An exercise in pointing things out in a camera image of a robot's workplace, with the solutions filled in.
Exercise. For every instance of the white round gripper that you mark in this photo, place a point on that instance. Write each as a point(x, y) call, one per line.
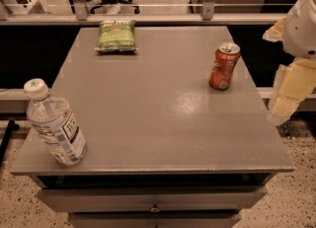
point(302, 31)

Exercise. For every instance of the orange coke can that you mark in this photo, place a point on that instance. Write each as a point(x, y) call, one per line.
point(226, 58)

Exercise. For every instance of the green jalapeno chip bag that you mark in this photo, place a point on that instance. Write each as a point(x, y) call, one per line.
point(116, 36)

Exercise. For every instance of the metal drawer knob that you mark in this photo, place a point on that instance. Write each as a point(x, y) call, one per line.
point(154, 209)

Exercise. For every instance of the grey lower drawer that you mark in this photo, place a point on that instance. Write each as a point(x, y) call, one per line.
point(155, 220)

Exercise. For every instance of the clear plastic water bottle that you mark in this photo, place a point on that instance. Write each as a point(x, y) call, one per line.
point(54, 121)

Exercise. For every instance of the black pole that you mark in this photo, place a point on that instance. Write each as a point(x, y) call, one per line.
point(11, 126)

